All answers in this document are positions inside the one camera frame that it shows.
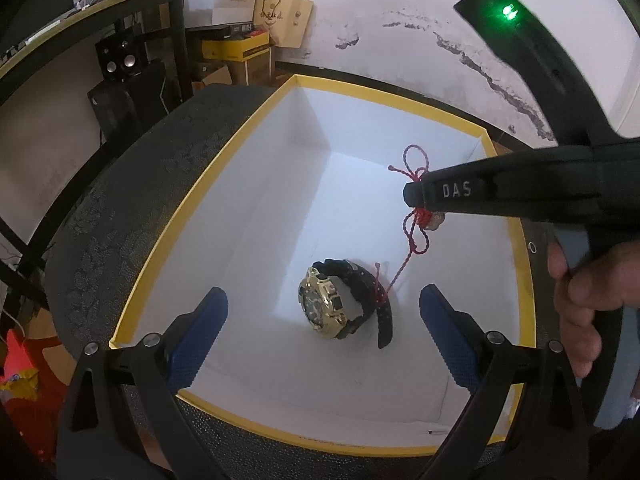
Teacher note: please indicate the yellow black flat box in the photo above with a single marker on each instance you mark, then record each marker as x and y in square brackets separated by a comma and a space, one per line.
[236, 50]

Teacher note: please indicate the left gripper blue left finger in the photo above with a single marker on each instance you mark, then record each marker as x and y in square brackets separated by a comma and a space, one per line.
[191, 336]

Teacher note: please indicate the brown cardboard box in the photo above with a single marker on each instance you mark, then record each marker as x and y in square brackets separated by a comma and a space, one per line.
[254, 72]

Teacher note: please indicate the brown paper gift bag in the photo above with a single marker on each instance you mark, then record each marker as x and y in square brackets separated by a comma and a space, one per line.
[284, 20]

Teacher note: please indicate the red orange bag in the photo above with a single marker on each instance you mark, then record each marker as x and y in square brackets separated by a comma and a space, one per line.
[33, 393]

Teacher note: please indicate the black speaker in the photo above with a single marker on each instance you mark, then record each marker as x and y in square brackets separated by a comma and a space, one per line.
[121, 57]

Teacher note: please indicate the gold black wristwatch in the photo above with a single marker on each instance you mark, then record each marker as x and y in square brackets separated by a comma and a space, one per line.
[324, 306]

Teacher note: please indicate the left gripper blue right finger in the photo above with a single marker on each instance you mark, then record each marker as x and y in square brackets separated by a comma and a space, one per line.
[456, 335]

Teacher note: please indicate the black patterned table mat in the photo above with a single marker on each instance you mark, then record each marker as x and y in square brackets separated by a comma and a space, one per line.
[103, 246]

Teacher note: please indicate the yellow white open box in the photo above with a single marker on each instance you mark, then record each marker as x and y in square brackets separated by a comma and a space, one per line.
[314, 174]

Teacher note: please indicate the person's right hand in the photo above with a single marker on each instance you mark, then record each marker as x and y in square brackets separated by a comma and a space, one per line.
[602, 285]

